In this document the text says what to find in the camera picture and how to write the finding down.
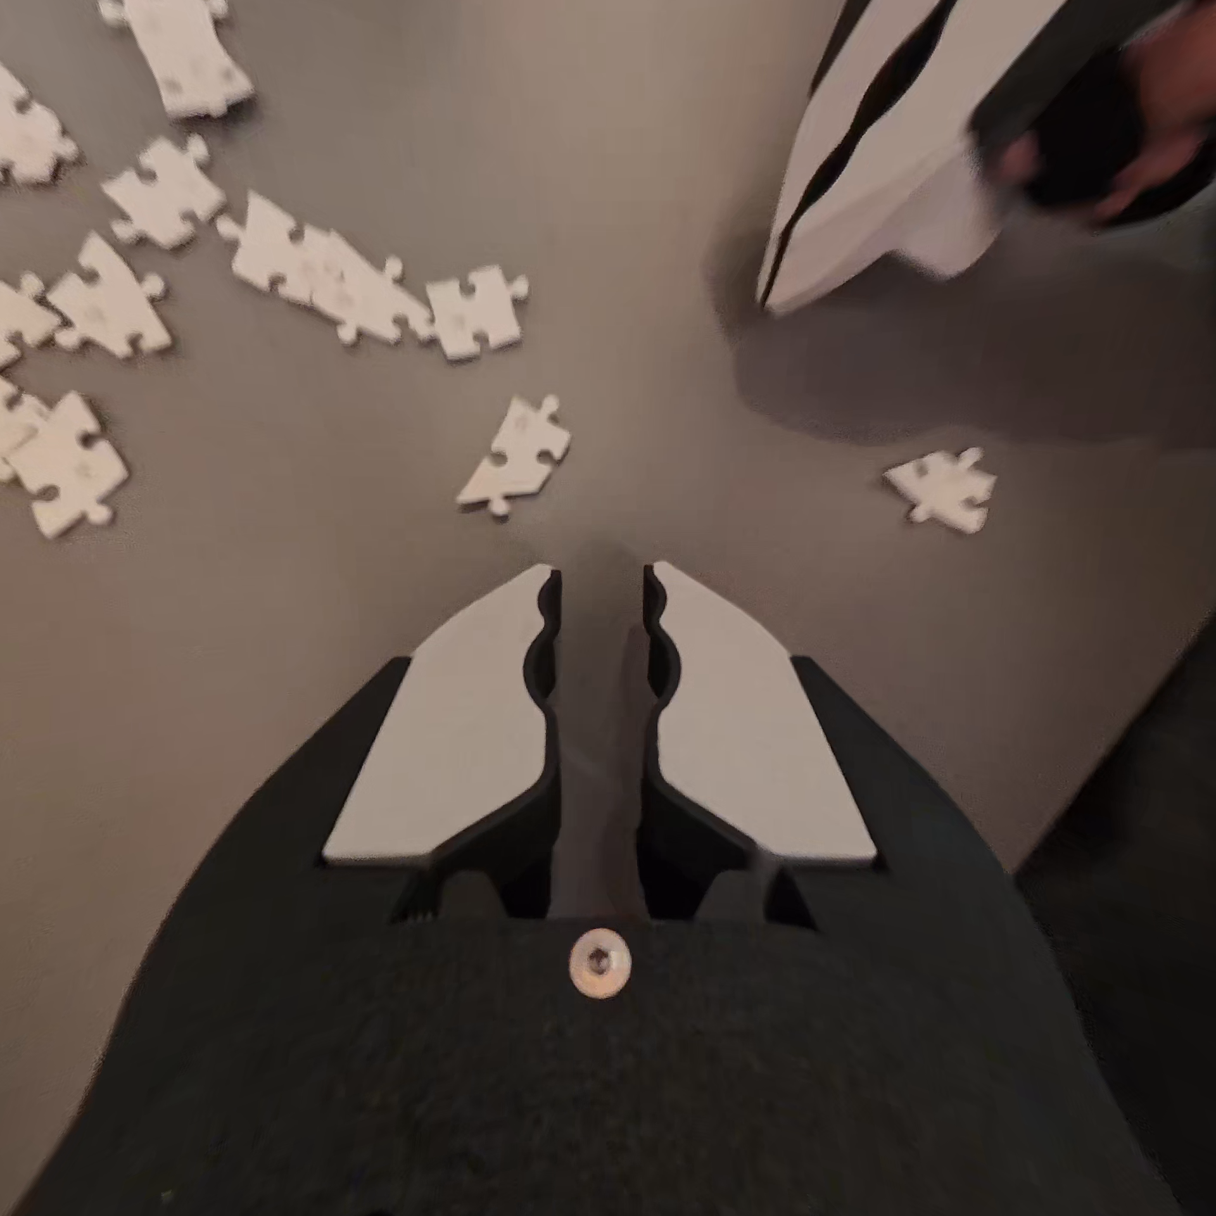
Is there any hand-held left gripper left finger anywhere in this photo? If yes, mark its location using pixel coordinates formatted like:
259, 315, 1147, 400
324, 564, 563, 871

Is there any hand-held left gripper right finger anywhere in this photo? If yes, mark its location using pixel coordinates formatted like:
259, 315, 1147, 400
641, 562, 879, 874

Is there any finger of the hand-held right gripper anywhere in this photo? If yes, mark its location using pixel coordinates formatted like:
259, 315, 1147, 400
757, 0, 951, 312
766, 0, 1074, 315

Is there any white puzzle piece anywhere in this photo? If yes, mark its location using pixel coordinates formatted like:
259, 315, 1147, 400
456, 394, 573, 520
882, 448, 1000, 538

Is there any pile of loose puzzle pieces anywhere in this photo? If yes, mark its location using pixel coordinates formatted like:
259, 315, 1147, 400
0, 0, 533, 543

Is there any person's right hand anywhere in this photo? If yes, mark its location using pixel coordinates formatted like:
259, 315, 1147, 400
1093, 21, 1216, 229

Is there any person's dark clothing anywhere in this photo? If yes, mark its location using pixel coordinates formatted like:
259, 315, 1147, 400
1018, 629, 1216, 1216

